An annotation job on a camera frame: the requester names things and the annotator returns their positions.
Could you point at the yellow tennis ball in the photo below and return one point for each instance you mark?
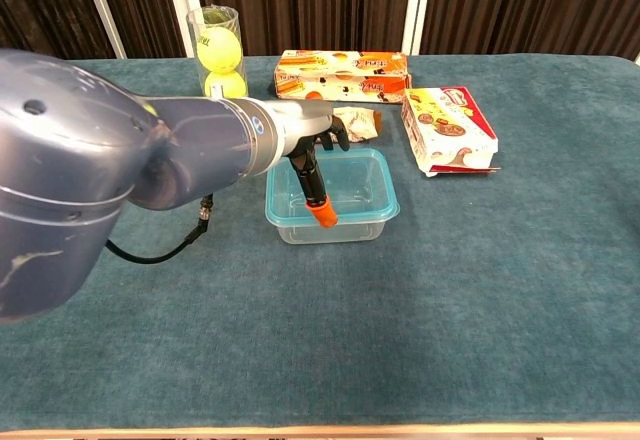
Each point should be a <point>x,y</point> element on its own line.
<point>219,50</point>
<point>226,85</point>

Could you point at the clear tennis ball tube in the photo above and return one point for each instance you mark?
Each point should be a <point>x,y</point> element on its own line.
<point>218,15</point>

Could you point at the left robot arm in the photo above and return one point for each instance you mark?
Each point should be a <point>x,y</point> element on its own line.
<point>75,160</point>

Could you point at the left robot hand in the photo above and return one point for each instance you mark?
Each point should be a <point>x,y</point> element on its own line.
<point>305,125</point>

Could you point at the beige snack bar wrapper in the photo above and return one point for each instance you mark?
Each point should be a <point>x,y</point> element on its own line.
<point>360,125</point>

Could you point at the dark brown pleated curtain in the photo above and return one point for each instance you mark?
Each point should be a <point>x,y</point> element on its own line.
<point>310,5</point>

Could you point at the long orange biscuit box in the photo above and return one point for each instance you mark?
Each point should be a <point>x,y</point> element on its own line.
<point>340,77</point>

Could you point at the blue plastic container lid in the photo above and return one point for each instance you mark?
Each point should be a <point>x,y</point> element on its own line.
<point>360,185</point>

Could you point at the red white cookie box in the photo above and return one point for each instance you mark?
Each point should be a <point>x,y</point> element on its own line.
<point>450,130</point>

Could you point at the clear plastic food container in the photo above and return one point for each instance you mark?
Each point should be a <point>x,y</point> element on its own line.
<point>330,232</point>

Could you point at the teal tablecloth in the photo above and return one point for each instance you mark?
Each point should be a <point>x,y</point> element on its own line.
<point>320,335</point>

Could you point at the thin grey frame post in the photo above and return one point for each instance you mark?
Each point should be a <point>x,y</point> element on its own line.
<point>102,10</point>

